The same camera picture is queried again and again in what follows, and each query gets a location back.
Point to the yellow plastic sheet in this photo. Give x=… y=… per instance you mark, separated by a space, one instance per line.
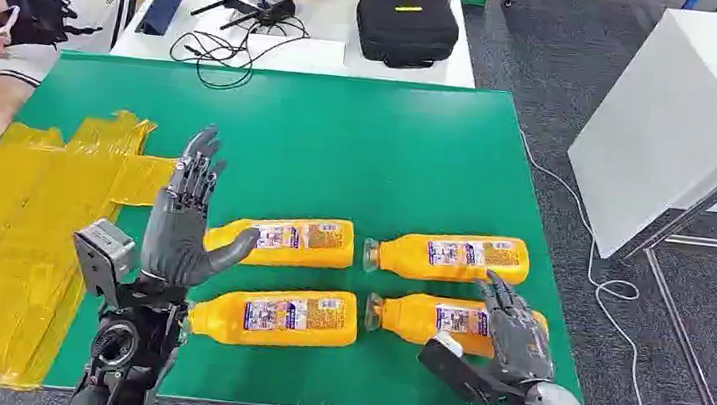
x=1 y=243

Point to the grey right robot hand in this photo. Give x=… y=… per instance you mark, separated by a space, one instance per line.
x=520 y=348

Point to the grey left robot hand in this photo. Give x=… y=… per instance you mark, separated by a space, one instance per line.
x=174 y=242

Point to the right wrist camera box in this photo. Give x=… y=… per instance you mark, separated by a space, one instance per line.
x=451 y=367

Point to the black carrying case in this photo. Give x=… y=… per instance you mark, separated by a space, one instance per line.
x=406 y=29

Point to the black remote controller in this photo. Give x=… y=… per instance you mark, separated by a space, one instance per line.
x=263 y=4

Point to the green table mat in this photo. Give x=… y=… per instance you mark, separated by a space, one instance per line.
x=370 y=155

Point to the person in black shirt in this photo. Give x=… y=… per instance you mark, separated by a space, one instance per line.
x=19 y=69

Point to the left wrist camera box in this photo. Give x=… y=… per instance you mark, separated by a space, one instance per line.
x=101 y=254

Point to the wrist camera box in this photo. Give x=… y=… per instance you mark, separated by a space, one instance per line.
x=451 y=367
x=101 y=254

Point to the white table with steel legs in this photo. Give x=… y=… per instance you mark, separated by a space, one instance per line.
x=674 y=114

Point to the orange drink bottle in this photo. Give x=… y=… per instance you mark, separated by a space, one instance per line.
x=280 y=316
x=452 y=257
x=426 y=318
x=320 y=247

